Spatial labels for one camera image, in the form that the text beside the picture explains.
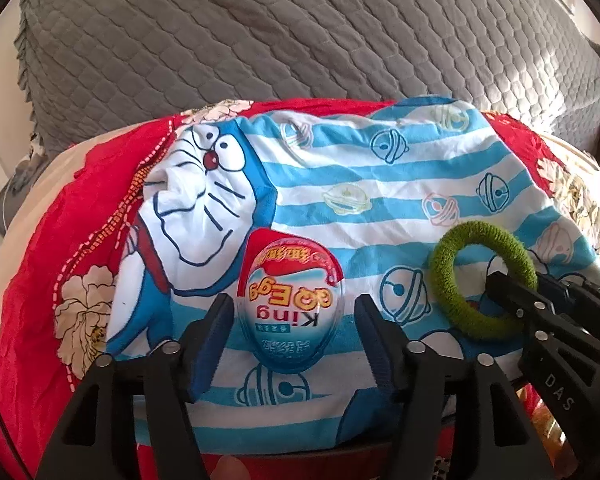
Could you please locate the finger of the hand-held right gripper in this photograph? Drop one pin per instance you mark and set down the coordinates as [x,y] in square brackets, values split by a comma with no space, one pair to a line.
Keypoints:
[525,300]
[590,297]

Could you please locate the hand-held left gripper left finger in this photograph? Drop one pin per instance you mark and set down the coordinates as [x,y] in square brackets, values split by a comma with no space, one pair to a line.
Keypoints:
[214,346]

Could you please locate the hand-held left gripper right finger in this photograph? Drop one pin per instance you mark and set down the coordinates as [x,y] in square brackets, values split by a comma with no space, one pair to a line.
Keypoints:
[375,342]

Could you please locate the egg-shaped toy capsule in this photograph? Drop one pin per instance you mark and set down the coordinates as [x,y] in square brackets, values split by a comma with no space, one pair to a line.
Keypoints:
[290,300]

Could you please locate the person's left hand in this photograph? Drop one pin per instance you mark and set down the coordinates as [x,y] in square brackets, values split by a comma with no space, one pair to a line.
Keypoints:
[226,469]

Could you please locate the blue striped cartoon cloth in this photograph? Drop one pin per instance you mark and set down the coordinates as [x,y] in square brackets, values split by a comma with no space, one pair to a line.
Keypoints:
[330,180]

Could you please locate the red floral blanket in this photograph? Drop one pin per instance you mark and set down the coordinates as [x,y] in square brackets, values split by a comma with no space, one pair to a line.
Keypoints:
[80,220]

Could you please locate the grey cushion pad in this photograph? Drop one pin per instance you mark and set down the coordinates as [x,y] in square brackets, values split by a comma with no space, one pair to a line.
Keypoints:
[22,180]

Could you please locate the grey quilted cover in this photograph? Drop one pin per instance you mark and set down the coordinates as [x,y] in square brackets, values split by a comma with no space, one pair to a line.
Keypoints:
[290,35]

